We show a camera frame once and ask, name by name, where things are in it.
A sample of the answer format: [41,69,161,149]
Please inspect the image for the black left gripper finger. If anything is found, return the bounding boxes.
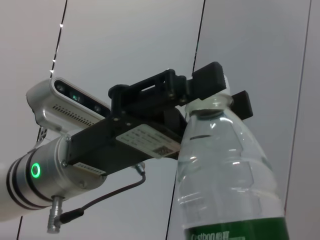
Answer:
[230,90,254,121]

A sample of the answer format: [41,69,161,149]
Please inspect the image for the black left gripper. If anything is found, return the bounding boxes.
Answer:
[65,61,228,176]

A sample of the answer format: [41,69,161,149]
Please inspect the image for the clear water bottle green label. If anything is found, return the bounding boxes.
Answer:
[174,74,292,240]

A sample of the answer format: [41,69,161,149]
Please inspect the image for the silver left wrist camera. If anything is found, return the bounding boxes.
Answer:
[25,76,112,145]

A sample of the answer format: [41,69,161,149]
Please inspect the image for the left arm cable with plugs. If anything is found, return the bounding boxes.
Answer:
[46,161,147,235]

